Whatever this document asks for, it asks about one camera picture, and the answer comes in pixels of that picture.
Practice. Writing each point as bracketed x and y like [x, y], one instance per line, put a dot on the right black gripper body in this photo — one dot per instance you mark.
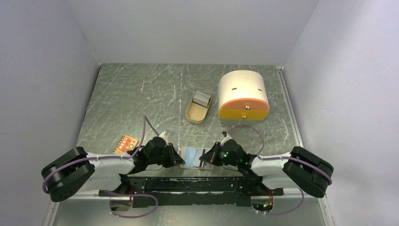
[223, 158]

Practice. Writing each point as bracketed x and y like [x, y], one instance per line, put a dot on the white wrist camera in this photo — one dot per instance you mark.
[226, 137]
[165, 135]

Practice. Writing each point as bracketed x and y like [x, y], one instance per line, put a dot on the cream orange drawer box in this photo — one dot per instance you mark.
[242, 98]

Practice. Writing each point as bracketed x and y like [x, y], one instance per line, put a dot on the grey credit card stack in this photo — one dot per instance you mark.
[201, 98]

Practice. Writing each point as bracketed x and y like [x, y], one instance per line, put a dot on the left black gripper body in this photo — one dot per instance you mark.
[163, 158]

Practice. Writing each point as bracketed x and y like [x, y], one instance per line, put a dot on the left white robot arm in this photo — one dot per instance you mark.
[78, 171]

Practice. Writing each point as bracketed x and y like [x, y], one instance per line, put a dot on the tan oval tray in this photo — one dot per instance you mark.
[196, 113]

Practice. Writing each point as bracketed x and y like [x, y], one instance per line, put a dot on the tan card holder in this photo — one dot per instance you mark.
[191, 157]

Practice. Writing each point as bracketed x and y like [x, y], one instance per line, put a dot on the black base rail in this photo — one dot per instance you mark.
[179, 186]

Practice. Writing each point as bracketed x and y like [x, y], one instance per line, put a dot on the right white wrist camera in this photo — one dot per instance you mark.
[226, 137]

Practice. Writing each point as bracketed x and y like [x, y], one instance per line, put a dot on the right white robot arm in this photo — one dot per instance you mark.
[296, 169]

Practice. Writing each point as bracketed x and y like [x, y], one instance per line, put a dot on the orange patterned card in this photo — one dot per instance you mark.
[126, 144]

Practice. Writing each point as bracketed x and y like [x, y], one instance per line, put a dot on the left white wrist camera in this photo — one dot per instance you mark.
[165, 135]

